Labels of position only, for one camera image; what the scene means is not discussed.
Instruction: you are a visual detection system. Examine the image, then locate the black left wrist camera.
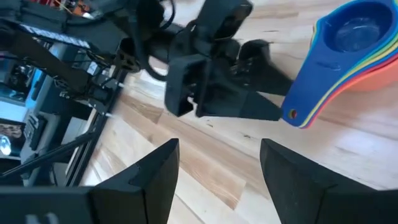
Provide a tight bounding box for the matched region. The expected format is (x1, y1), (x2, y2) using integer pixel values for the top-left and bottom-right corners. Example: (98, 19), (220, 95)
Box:
(194, 0), (254, 41)

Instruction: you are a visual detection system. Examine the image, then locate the small indigo measuring cup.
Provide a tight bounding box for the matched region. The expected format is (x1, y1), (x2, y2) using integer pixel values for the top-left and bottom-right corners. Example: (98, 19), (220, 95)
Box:
(281, 0), (398, 128)

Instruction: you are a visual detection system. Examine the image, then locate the black aluminium table frame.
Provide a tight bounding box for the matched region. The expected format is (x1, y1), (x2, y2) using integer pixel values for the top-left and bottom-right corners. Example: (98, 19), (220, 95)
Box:
(0, 77), (125, 189)

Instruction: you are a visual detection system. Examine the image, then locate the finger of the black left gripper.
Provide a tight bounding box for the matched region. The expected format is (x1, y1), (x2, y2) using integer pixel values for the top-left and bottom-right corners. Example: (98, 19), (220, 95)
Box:
(238, 39), (294, 96)
(195, 90), (283, 121)

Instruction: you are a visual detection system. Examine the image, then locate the orange measuring cup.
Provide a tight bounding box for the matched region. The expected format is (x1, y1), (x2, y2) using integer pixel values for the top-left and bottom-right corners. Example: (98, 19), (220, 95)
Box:
(348, 60), (398, 93)

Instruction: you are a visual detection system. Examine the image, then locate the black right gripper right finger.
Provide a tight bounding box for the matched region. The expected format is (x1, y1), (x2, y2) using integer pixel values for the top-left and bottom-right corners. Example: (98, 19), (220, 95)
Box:
(259, 138), (398, 224)

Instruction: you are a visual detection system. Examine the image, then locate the blue device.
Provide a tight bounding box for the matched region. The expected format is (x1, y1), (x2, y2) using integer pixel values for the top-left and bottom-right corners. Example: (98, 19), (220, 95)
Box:
(26, 68), (47, 110)

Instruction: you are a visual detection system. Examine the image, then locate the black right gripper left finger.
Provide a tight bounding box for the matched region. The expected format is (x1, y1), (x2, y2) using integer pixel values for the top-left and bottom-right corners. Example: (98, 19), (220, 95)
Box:
(89, 138), (181, 224)

